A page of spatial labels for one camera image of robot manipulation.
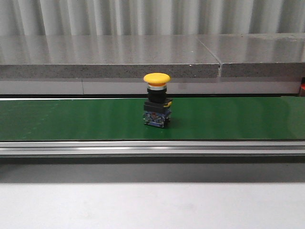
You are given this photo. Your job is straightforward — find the yellow push button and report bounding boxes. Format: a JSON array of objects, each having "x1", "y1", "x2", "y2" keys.
[{"x1": 143, "y1": 73, "x2": 173, "y2": 128}]

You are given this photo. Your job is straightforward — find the green conveyor belt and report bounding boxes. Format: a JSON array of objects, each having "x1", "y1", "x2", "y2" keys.
[{"x1": 0, "y1": 96, "x2": 305, "y2": 157}]

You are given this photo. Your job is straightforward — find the grey stone counter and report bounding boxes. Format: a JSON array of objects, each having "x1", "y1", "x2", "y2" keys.
[{"x1": 0, "y1": 33, "x2": 305, "y2": 96}]

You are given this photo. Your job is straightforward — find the red plastic tray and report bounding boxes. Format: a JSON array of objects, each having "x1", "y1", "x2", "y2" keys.
[{"x1": 299, "y1": 77, "x2": 305, "y2": 97}]

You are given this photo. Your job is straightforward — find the white pleated curtain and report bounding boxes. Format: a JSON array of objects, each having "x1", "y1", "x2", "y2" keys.
[{"x1": 0, "y1": 0, "x2": 305, "y2": 35}]

